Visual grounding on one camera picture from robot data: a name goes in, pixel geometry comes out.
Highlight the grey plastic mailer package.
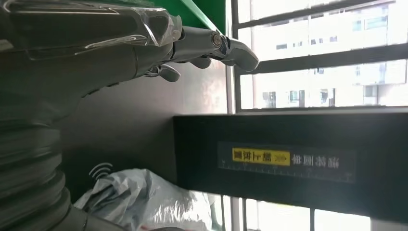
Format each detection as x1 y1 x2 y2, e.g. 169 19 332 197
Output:
73 168 224 231

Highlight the green plastic crate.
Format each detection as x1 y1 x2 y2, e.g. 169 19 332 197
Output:
92 0 227 35

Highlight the black scanner column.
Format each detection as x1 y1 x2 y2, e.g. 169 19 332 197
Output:
172 107 408 224

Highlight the dark-framed window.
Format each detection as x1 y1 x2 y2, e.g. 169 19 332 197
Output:
224 0 408 231

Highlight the black scanner base plate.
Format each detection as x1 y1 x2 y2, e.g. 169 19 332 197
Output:
58 60 229 205

